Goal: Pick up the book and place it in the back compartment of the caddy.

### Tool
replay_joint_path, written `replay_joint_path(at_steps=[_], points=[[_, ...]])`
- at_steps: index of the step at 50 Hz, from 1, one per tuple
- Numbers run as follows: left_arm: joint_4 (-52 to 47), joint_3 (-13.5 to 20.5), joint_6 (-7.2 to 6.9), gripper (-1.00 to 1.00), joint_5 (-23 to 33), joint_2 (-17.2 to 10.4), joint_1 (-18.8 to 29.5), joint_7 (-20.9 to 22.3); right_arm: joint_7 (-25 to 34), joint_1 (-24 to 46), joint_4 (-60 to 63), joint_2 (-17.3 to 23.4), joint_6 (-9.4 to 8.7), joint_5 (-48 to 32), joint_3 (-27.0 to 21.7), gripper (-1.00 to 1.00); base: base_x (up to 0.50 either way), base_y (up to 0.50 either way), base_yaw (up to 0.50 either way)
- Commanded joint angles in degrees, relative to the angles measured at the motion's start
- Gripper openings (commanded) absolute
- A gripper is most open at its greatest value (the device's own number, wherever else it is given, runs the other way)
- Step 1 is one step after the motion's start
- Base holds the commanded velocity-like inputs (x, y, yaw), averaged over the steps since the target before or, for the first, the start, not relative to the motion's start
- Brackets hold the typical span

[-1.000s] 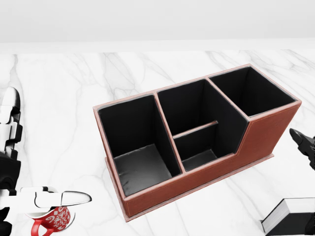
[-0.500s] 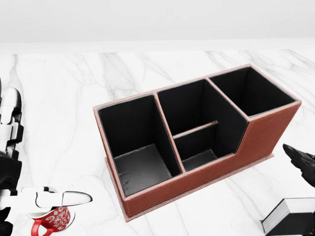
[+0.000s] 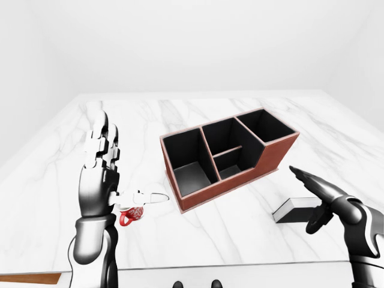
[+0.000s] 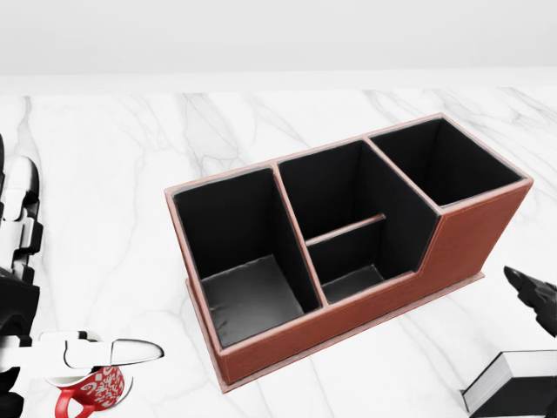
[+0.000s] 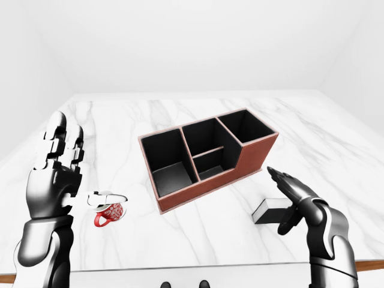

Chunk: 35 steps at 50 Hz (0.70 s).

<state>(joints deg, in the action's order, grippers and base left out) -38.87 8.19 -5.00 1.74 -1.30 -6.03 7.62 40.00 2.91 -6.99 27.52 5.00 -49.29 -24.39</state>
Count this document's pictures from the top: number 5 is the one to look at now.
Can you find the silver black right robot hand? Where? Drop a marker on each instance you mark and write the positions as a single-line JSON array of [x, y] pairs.
[[303, 198]]

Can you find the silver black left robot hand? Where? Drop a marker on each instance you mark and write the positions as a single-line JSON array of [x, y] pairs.
[[42, 192]]

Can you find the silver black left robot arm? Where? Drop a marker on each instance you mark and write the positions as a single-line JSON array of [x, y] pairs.
[[42, 255]]

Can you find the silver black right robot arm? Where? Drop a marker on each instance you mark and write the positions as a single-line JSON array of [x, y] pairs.
[[330, 249]]

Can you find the black book with white pages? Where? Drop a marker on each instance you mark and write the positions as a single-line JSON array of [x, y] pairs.
[[270, 213]]

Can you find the red-brown desk caddy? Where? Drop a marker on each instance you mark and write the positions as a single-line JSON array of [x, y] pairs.
[[207, 162]]

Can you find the red patterned mug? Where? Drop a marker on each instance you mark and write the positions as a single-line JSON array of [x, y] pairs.
[[109, 213]]

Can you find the small dark rounded shape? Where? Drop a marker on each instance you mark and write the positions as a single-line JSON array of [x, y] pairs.
[[204, 283], [165, 284]]

